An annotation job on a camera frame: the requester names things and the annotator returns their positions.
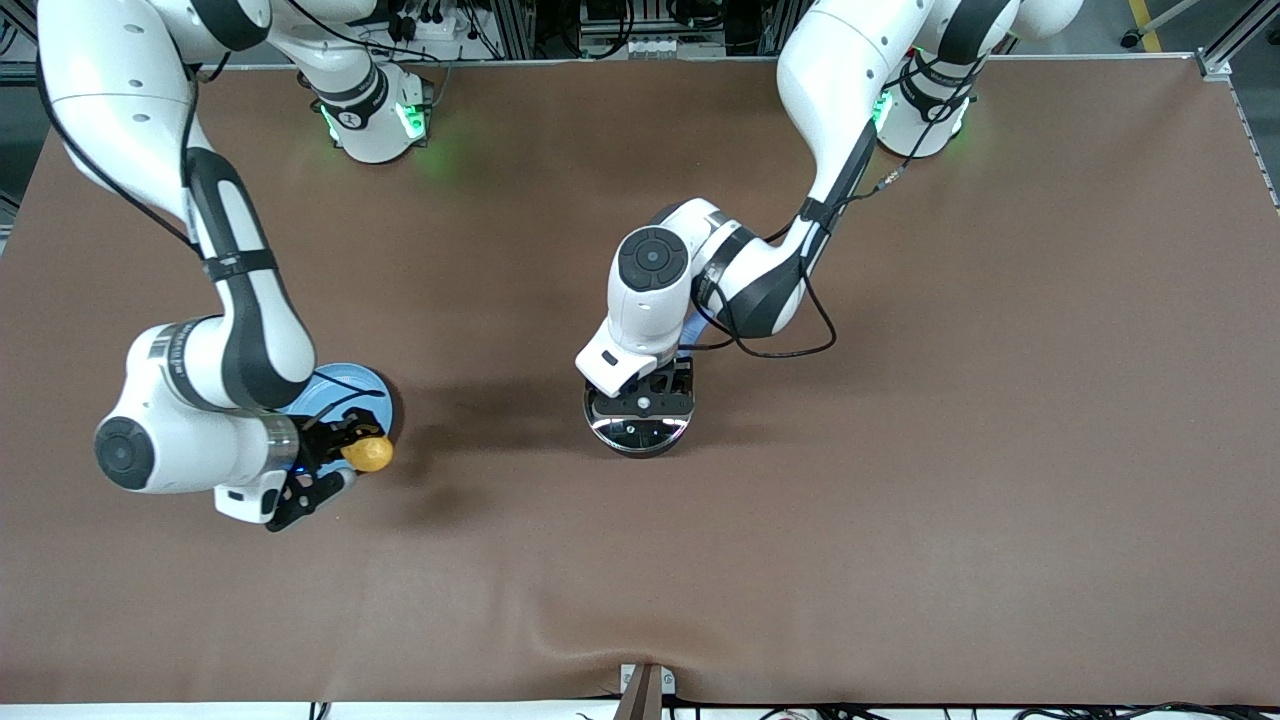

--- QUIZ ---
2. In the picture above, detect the glass lid with blue knob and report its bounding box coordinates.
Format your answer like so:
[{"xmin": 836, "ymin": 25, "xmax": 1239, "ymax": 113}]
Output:
[{"xmin": 586, "ymin": 395, "xmax": 693, "ymax": 456}]

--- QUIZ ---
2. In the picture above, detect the yellow potato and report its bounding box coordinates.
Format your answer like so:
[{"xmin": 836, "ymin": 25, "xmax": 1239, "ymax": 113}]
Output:
[{"xmin": 341, "ymin": 436, "xmax": 395, "ymax": 473}]

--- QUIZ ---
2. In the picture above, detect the blue round plate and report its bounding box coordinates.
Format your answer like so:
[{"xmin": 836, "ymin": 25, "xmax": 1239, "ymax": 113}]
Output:
[{"xmin": 283, "ymin": 362, "xmax": 396, "ymax": 446}]

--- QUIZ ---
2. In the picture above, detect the brown table cover sheet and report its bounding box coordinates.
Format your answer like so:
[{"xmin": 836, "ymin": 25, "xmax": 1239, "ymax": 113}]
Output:
[{"xmin": 0, "ymin": 55, "xmax": 1280, "ymax": 706}]

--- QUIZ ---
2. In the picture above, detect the grey electronics box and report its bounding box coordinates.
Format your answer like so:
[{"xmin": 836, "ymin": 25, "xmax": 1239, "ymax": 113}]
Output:
[{"xmin": 580, "ymin": 0, "xmax": 731, "ymax": 59}]

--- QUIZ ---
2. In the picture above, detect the white power strip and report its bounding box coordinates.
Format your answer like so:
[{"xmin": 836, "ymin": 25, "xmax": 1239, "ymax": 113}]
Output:
[{"xmin": 395, "ymin": 10, "xmax": 453, "ymax": 43}]

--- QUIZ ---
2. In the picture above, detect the black pot with blue handle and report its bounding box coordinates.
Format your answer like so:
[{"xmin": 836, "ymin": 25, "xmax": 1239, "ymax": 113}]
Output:
[{"xmin": 583, "ymin": 310, "xmax": 711, "ymax": 459}]

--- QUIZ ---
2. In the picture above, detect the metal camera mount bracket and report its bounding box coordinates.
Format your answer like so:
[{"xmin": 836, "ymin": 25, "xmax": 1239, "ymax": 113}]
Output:
[{"xmin": 618, "ymin": 663, "xmax": 677, "ymax": 720}]

